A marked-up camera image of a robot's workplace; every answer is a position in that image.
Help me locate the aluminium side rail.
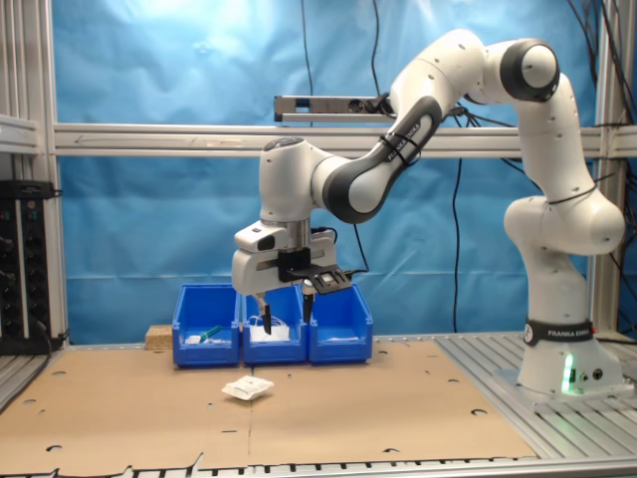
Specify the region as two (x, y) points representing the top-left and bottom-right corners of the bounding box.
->
(0, 114), (42, 153)

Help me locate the stack of white face masks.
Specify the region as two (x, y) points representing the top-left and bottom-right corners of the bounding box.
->
(248, 312), (293, 344)

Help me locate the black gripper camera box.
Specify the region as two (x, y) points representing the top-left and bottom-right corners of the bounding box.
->
(277, 251), (352, 296)

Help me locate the black electronics rack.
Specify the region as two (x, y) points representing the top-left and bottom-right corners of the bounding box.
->
(0, 179), (65, 356)

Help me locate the blue plastic storage bin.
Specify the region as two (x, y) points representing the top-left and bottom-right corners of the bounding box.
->
(172, 283), (244, 368)
(241, 283), (310, 366)
(302, 283), (373, 364)

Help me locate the chipboard wood block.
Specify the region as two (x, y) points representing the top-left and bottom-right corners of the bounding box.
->
(144, 324), (175, 353)

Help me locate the horizontal aluminium beam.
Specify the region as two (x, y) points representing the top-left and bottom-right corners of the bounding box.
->
(52, 123), (637, 159)

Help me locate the black hanging cable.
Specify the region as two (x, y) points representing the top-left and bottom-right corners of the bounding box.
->
(301, 0), (316, 99)
(450, 107), (468, 335)
(371, 0), (383, 97)

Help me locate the black camera cable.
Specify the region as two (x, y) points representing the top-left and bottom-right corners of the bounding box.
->
(311, 221), (370, 276)

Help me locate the brown cardboard sheet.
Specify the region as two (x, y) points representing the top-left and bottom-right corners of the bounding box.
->
(247, 340), (539, 469)
(0, 348), (255, 477)

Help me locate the aluminium frame post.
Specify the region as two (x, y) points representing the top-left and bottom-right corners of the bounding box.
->
(590, 0), (637, 335)
(0, 0), (26, 119)
(24, 0), (71, 345)

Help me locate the black cable bundle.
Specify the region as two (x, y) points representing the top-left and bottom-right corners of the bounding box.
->
(566, 0), (637, 280)

